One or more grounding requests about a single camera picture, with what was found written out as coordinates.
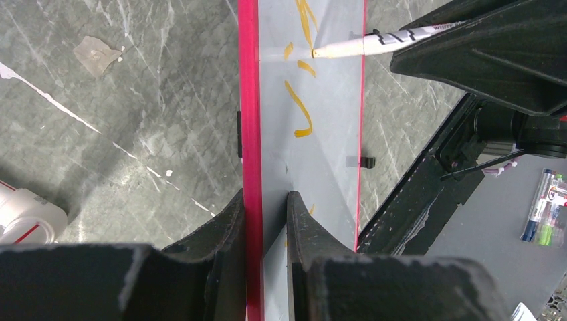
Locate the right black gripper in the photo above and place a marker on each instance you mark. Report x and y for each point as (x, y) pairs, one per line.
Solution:
(510, 52)

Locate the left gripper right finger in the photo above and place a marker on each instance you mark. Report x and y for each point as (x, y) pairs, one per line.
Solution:
(328, 281)

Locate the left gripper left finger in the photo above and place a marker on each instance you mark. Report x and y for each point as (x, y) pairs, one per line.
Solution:
(199, 277)

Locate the white marker pen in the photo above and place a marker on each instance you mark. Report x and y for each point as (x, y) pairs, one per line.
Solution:
(381, 43)

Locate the red-framed whiteboard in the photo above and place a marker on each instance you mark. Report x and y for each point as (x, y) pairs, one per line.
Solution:
(301, 127)

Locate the black whiteboard foot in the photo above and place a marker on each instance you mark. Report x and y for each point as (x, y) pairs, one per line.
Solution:
(367, 162)

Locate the pack of coloured markers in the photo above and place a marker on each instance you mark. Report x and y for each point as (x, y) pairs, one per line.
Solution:
(546, 222)

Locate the tape scrap on floor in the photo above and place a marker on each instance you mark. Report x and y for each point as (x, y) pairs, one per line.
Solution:
(95, 55)

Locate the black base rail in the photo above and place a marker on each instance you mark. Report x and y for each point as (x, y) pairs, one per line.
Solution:
(423, 201)

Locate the white PVC pipe frame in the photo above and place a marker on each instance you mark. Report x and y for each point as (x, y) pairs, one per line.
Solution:
(28, 218)

